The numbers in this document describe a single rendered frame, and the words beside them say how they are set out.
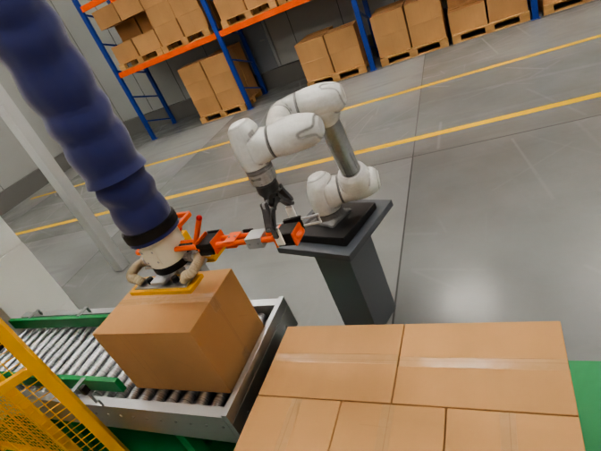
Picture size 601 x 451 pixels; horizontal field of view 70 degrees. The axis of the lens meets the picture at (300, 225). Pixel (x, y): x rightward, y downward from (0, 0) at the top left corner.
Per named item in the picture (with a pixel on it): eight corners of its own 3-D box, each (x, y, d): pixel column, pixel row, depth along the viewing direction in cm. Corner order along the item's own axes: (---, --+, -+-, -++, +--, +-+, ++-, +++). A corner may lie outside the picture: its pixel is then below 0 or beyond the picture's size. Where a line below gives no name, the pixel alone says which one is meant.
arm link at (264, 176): (240, 174, 138) (248, 191, 141) (264, 170, 134) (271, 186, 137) (252, 161, 145) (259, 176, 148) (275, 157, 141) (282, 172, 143)
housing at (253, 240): (248, 250, 157) (242, 240, 155) (256, 238, 162) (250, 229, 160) (264, 248, 154) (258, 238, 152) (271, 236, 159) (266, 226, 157)
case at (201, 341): (137, 387, 221) (91, 334, 202) (177, 328, 252) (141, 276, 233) (232, 394, 194) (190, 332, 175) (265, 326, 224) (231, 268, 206)
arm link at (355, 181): (342, 185, 244) (381, 174, 238) (346, 209, 235) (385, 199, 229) (291, 83, 183) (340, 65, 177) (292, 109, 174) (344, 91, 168)
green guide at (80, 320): (15, 328, 329) (7, 320, 325) (26, 319, 337) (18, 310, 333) (172, 325, 256) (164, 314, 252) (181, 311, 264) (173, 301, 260)
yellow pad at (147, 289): (131, 296, 182) (124, 287, 180) (145, 280, 190) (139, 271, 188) (191, 293, 166) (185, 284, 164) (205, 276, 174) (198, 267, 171)
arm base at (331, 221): (324, 208, 257) (321, 199, 255) (352, 210, 241) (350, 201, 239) (304, 224, 247) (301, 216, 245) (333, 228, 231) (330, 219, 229)
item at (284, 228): (276, 248, 150) (271, 236, 148) (284, 234, 156) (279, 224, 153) (297, 245, 146) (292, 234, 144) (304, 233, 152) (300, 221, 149)
